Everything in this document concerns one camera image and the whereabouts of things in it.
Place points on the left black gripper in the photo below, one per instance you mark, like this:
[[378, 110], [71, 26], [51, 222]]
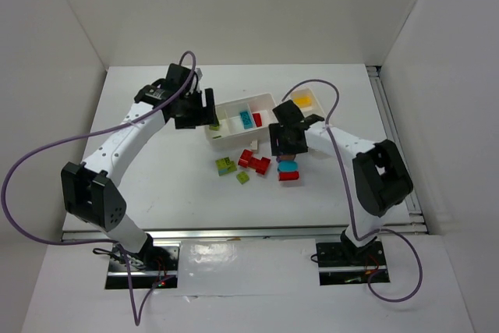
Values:
[[210, 106]]

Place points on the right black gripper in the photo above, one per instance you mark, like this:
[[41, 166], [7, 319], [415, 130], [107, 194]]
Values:
[[288, 146]]

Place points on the purple flower lego piece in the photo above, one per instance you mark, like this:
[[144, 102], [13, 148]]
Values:
[[285, 158]]

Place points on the teal long lego brick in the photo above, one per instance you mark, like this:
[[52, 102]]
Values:
[[246, 119]]

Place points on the small red lego brick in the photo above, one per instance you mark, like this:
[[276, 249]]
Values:
[[257, 119]]

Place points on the yellow lego brick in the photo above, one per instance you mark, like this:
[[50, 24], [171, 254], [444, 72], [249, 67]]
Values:
[[303, 101]]

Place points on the red lego cluster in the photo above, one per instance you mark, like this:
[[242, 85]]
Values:
[[259, 165]]

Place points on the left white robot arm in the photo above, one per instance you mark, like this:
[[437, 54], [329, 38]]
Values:
[[91, 188]]

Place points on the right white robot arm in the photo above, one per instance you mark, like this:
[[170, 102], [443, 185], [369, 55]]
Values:
[[375, 176]]

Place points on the teal rounded lego brick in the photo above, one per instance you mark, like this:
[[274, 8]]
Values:
[[287, 166]]

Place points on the wide white divided tray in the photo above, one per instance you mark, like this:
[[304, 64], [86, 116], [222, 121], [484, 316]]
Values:
[[241, 122]]

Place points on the white small lego piece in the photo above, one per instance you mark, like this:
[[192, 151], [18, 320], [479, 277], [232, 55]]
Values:
[[254, 145]]

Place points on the red rounded lego brick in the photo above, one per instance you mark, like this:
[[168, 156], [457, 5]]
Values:
[[288, 176]]

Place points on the narrow white divided tray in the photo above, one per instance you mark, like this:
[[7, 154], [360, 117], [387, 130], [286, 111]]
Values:
[[316, 108]]

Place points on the green and teal lego stack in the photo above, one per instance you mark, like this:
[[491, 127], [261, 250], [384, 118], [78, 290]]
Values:
[[225, 166]]

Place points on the small green square lego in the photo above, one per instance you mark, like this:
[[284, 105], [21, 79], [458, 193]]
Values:
[[242, 177]]

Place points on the aluminium rail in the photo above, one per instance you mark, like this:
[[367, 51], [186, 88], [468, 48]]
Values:
[[414, 228]]

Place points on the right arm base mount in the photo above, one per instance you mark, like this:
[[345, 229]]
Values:
[[336, 268]]

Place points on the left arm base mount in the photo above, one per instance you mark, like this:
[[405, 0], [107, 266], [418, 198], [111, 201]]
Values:
[[160, 269]]

